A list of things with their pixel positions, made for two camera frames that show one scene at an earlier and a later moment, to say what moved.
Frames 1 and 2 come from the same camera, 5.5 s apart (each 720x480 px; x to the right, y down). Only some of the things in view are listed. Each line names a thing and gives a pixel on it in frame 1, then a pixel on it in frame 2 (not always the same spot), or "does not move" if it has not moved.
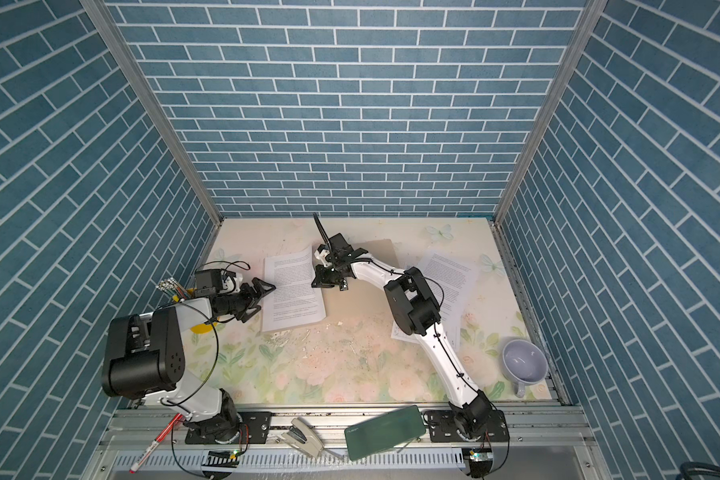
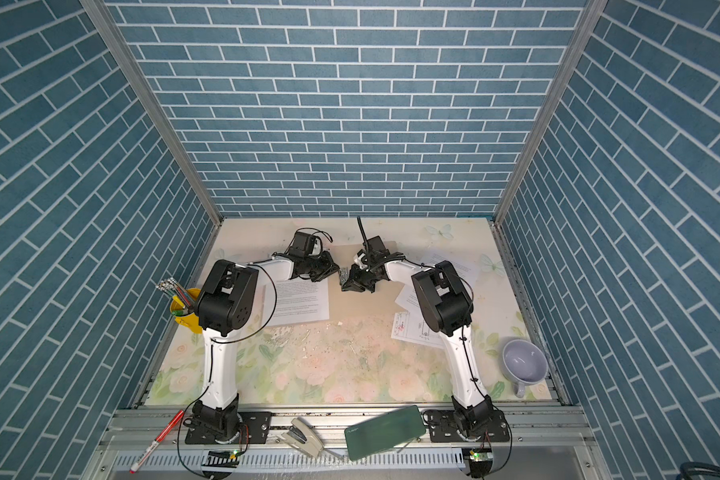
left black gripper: x=251 y=299 to x=328 y=266
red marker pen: x=176 y=420 does not move
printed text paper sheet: x=296 y=298 does not move
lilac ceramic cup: x=524 y=363 does not move
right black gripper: x=320 y=281 to x=353 y=283
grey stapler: x=304 y=436 does not move
